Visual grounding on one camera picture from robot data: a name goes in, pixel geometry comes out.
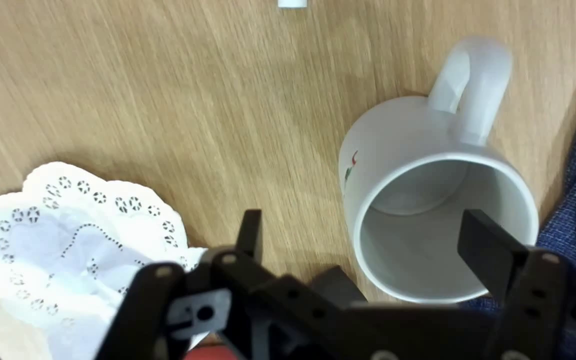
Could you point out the white ceramic mug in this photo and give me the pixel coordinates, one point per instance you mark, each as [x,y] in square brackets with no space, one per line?
[394,147]

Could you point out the white paper doily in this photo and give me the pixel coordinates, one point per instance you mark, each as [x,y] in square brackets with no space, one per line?
[80,247]

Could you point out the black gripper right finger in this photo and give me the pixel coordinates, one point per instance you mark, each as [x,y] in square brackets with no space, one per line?
[494,250]

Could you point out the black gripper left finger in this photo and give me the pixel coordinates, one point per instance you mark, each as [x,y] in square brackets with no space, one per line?
[248,233]

